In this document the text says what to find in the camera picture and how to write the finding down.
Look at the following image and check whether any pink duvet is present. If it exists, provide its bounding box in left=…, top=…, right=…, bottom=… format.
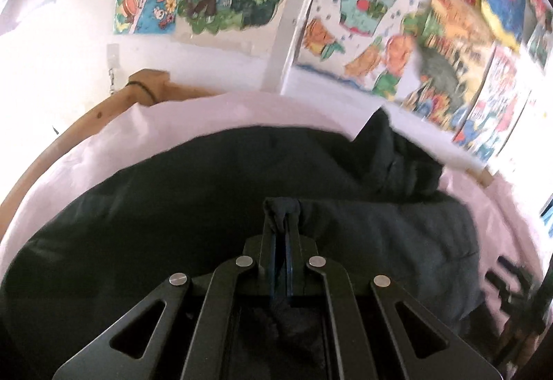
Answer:
left=0, top=91, right=544, bottom=337

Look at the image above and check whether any black puffer jacket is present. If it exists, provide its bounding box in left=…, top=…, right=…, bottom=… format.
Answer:
left=1, top=110, right=484, bottom=379

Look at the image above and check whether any oranges and cup drawing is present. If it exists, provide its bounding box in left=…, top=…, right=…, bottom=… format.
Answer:
left=296, top=0, right=428, bottom=101

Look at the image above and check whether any white wall socket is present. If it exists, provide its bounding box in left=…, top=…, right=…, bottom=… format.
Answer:
left=107, top=43, right=119, bottom=94

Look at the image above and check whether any landscape hills drawing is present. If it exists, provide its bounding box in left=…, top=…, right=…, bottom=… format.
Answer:
left=402, top=0, right=495, bottom=132

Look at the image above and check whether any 2024 collage drawing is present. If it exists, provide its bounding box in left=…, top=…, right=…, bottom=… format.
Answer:
left=454, top=46, right=534, bottom=164

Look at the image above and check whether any red haired kid drawing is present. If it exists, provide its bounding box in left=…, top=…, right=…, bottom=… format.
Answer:
left=527, top=0, right=552, bottom=70

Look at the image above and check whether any wooden bed frame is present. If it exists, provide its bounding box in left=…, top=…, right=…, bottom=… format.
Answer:
left=1, top=70, right=489, bottom=259

